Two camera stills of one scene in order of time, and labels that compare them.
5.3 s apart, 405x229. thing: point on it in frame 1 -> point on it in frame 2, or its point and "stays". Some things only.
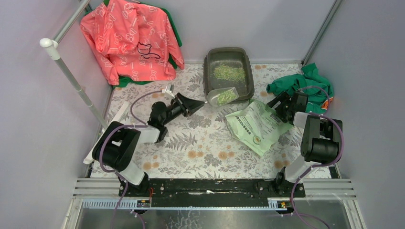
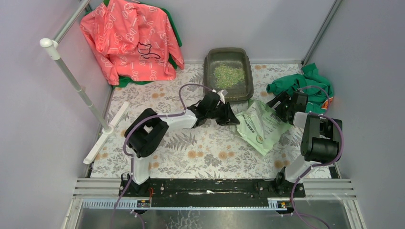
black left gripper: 183,104 -> 221,112
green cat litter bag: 256,126 stays
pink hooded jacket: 131,40 stays
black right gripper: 281,98 stays
